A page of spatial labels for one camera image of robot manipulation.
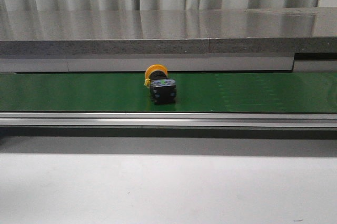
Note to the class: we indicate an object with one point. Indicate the grey stone countertop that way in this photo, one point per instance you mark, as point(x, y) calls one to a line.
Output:
point(281, 30)

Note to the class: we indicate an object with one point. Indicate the green conveyor belt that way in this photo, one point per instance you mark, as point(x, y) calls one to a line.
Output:
point(196, 92)

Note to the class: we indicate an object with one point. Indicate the grey panel under countertop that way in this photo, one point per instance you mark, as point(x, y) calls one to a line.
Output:
point(224, 62)

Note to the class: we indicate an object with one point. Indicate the yellow black push button switch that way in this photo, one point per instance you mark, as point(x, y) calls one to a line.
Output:
point(162, 88)

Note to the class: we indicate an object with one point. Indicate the aluminium conveyor front rail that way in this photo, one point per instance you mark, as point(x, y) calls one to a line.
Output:
point(169, 120)

